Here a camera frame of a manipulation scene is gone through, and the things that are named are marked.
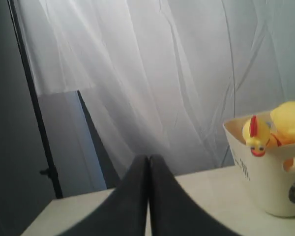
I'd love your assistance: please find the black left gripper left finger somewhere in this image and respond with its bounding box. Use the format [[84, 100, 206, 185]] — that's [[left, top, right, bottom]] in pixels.
[[60, 155, 149, 236]]

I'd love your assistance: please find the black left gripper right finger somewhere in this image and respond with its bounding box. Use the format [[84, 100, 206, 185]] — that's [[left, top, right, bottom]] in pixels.
[[149, 154, 238, 236]]

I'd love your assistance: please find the large yellow rubber chicken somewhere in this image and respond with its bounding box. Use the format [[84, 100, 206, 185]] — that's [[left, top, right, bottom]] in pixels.
[[269, 100, 295, 172]]

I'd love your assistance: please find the black backdrop stand pole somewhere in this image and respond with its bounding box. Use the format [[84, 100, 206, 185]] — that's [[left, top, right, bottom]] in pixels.
[[7, 0, 63, 199]]

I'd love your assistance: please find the cream bin marked O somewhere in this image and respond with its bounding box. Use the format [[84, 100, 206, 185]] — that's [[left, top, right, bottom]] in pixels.
[[223, 116, 295, 217]]

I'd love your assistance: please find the grey backdrop curtain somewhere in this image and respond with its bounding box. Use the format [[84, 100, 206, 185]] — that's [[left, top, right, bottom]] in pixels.
[[14, 0, 295, 190]]

